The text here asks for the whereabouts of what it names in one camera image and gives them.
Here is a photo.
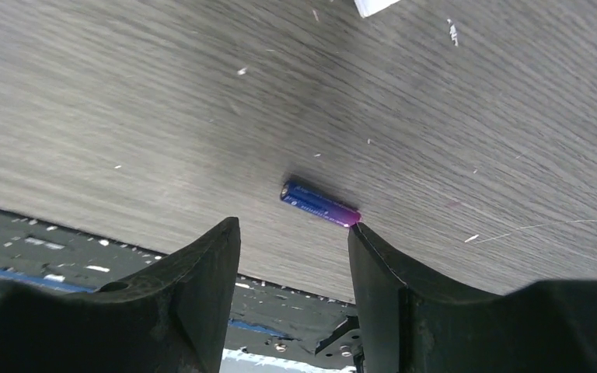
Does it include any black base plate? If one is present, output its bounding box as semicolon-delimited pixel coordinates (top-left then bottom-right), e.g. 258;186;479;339
0;210;361;372

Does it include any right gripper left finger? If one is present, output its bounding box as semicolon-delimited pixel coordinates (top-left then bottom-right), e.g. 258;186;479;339
0;217;241;372

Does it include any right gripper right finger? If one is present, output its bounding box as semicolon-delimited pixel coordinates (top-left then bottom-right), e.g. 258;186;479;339
348;223;597;372

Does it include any white remote control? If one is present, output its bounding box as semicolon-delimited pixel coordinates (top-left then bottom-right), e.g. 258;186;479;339
354;0;399;18

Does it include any purple blue battery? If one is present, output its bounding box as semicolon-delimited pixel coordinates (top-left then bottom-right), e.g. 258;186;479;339
280;181;361;228

